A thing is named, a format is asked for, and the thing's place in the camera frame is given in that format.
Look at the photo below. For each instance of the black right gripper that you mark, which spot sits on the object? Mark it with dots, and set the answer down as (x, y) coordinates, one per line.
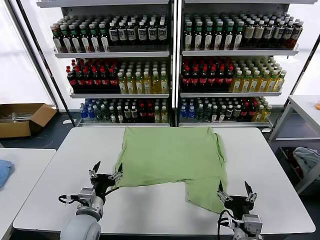
(238, 205)

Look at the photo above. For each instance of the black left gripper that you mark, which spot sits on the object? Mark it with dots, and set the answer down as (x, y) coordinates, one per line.
(101, 183)

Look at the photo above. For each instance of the green polo shirt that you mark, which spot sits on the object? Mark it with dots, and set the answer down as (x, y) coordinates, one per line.
(170, 155)

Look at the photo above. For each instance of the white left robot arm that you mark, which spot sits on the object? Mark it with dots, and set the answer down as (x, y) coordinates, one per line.
(80, 227)

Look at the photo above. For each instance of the black bottle white label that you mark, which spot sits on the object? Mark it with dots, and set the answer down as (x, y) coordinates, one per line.
(134, 113)
(215, 115)
(230, 112)
(222, 115)
(127, 113)
(120, 116)
(237, 112)
(113, 116)

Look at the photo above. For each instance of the teal drink bottle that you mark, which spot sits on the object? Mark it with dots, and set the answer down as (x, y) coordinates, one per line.
(106, 115)
(199, 113)
(207, 113)
(99, 115)

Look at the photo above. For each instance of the blue water bottle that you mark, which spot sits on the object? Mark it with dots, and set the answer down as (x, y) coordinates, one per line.
(183, 113)
(91, 114)
(84, 113)
(191, 113)

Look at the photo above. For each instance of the white floor scrap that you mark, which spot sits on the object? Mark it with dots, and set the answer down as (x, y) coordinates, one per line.
(66, 121)

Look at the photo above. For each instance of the red cloth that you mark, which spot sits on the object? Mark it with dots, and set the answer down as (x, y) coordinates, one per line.
(295, 163)

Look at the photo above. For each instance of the red cap cola bottle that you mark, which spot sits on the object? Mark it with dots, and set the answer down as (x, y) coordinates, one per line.
(105, 81)
(186, 80)
(149, 113)
(72, 81)
(204, 80)
(114, 81)
(229, 80)
(97, 81)
(212, 80)
(80, 81)
(252, 112)
(195, 80)
(245, 112)
(221, 80)
(142, 113)
(88, 81)

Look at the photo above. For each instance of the grey-blue cloth pile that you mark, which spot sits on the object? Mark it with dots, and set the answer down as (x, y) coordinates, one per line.
(306, 156)

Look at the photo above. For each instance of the clear plastic packets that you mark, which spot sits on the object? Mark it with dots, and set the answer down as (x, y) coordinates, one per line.
(22, 116)

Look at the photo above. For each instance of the blue folded cloth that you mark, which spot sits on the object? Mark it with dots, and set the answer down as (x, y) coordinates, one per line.
(5, 170)

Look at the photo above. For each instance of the brown cardboard box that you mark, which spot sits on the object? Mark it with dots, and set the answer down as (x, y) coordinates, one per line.
(15, 128)

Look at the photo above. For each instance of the white grey-framed side table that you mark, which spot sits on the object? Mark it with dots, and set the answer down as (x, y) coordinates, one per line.
(303, 105)

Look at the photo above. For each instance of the grey metal shelf unit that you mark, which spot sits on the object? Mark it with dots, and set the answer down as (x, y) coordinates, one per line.
(237, 53)
(112, 54)

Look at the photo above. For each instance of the clear cup with orange liquid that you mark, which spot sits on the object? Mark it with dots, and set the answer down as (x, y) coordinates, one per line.
(318, 105)

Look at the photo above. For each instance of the green cap dark tea bottle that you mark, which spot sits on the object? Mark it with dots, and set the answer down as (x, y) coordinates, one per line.
(85, 41)
(67, 41)
(94, 40)
(59, 41)
(238, 37)
(228, 37)
(208, 37)
(104, 40)
(198, 37)
(218, 37)
(75, 41)
(188, 37)

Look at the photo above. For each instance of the dark bottle white blue label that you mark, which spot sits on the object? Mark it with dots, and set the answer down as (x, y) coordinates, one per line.
(122, 33)
(152, 33)
(268, 31)
(113, 33)
(296, 31)
(142, 33)
(287, 31)
(162, 33)
(278, 31)
(131, 33)

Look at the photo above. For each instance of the dark bottle beige label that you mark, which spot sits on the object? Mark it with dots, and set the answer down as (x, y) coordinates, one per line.
(249, 32)
(259, 31)

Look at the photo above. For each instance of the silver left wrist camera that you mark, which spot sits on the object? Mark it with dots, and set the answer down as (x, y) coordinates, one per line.
(86, 193)

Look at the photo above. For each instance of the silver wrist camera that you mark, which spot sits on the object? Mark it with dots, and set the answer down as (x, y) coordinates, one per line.
(251, 222)
(86, 193)

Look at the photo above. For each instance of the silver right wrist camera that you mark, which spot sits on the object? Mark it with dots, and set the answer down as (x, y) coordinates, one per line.
(251, 222)

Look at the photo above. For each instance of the black window frame pole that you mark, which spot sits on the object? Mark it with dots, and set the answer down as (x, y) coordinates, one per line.
(51, 82)

